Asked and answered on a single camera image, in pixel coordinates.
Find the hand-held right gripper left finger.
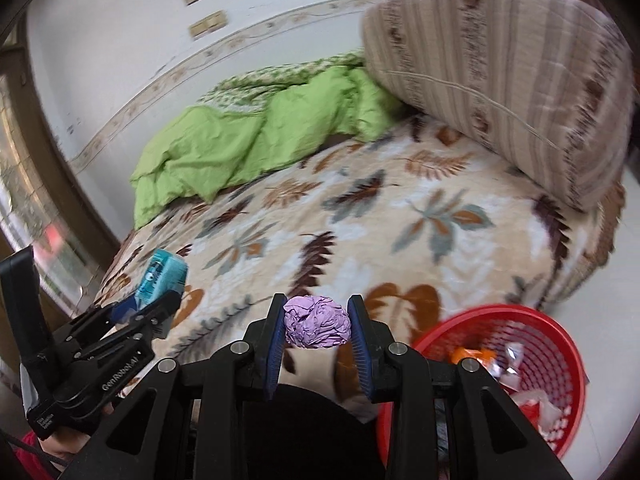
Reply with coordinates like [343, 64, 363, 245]
[60, 294, 288, 480]

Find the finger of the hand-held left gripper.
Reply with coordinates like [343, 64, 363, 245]
[100, 289, 182, 357]
[60, 296, 146, 351]

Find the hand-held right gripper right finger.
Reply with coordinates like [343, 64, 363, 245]
[347, 294, 573, 480]

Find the teal tissue pack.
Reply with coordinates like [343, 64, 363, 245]
[135, 248, 189, 311]

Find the purple paper ball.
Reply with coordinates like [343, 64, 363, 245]
[283, 296, 352, 350]

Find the orange wrapper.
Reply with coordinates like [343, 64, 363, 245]
[450, 345, 496, 366]

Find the silver wrapper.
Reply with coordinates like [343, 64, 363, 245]
[500, 342, 528, 376]

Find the red plastic mesh basket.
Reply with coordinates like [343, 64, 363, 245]
[377, 305, 587, 466]

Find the white plastic bag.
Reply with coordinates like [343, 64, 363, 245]
[510, 387, 563, 426]

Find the person's left forearm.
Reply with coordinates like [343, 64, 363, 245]
[12, 422, 96, 480]

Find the leaf-print beige blanket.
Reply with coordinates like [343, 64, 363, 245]
[92, 115, 626, 411]

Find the wooden stained glass door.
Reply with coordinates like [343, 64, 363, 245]
[0, 10, 121, 311]

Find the green quilt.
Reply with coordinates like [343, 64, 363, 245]
[130, 50, 406, 231]

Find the striped beige brown cushion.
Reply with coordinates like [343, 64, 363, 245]
[361, 0, 633, 213]

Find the beige wall switch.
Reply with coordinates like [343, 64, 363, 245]
[188, 10, 228, 40]

